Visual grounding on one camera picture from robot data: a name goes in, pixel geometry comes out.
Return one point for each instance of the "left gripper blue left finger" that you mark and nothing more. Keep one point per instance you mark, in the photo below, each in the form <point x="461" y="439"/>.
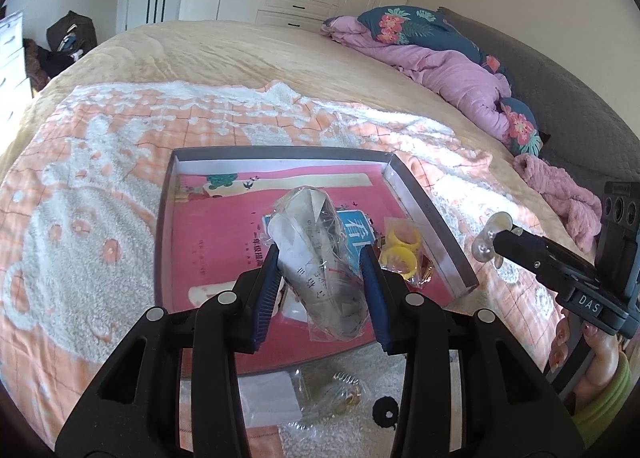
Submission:
<point x="263" y="297"/>

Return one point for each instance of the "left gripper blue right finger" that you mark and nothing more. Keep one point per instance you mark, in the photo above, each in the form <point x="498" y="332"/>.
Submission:
<point x="379" y="301"/>

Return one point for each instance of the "yellow bangle rings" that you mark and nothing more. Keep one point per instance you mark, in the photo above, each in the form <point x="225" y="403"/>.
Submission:
<point x="400" y="248"/>

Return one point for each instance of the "clear plastic jewelry bag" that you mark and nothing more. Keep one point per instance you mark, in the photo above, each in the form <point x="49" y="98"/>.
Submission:
<point x="315" y="261"/>

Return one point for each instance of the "clear round hair clip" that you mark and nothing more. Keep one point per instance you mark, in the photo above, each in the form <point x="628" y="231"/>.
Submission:
<point x="483" y="246"/>

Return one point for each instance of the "green sleeve forearm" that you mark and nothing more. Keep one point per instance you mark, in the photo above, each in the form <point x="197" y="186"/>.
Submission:
<point x="592" y="420"/>

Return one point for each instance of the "right hand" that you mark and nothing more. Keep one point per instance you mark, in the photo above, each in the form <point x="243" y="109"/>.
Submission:
<point x="582" y="357"/>

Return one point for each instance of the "pink book blue label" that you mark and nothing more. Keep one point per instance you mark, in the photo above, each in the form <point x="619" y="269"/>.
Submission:
<point x="216" y="227"/>

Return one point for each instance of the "grey shallow cardboard tray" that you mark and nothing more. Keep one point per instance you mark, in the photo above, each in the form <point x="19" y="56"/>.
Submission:
<point x="449" y="257"/>

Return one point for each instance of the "pink knitted garment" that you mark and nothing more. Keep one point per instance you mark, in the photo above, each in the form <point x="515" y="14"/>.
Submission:
<point x="560" y="188"/>

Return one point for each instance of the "small clear plastic pouch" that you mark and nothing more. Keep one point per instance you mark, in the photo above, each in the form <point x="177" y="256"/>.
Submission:
<point x="279" y="398"/>

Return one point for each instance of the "gold earrings in bag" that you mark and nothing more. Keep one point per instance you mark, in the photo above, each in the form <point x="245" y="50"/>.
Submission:
<point x="338" y="397"/>

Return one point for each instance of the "black hair scrunchie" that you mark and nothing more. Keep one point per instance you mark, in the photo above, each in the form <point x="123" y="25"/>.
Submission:
<point x="385" y="412"/>

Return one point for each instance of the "pink quilt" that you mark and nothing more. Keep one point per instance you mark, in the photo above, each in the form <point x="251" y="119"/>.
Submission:
<point x="470" y="88"/>

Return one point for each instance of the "beige bed cover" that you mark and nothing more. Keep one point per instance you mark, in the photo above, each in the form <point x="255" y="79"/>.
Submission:
<point x="217" y="54"/>

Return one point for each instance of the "blue floral pillow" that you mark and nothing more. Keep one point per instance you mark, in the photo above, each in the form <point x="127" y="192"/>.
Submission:
<point x="430" y="29"/>

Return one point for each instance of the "black bag on floor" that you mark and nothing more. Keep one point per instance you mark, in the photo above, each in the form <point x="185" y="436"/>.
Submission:
<point x="69" y="39"/>

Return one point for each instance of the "white drawer dresser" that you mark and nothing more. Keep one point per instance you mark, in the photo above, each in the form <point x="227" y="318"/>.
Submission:
<point x="15" y="89"/>

